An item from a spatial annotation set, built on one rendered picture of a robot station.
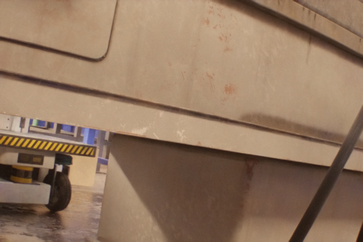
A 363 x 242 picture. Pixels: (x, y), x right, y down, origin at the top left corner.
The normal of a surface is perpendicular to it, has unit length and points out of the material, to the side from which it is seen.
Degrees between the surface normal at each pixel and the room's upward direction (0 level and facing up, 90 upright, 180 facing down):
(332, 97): 90
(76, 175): 90
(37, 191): 90
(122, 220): 90
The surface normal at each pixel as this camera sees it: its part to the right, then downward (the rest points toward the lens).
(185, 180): -0.75, -0.14
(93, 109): 0.64, 0.08
